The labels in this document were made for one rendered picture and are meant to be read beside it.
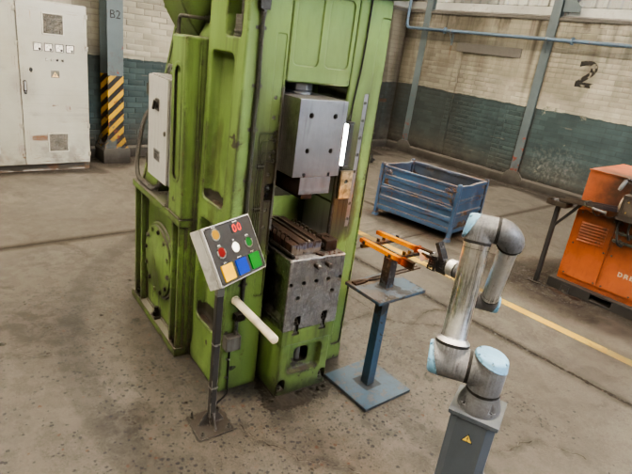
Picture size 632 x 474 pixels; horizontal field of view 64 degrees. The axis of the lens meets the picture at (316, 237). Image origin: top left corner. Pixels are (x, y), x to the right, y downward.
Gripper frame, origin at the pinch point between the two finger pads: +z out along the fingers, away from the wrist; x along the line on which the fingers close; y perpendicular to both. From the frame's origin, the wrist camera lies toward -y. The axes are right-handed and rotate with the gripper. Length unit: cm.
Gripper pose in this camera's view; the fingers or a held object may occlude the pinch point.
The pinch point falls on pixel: (420, 249)
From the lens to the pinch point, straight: 289.4
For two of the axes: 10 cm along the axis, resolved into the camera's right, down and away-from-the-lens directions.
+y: -1.3, 9.3, 3.4
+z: -6.3, -3.4, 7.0
